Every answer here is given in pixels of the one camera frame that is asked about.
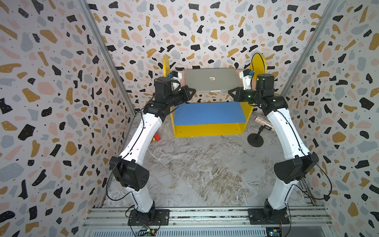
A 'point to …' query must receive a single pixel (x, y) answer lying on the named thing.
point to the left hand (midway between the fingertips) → (197, 89)
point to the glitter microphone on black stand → (255, 140)
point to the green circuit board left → (146, 232)
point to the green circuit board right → (273, 231)
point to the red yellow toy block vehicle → (156, 137)
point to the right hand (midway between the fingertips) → (229, 91)
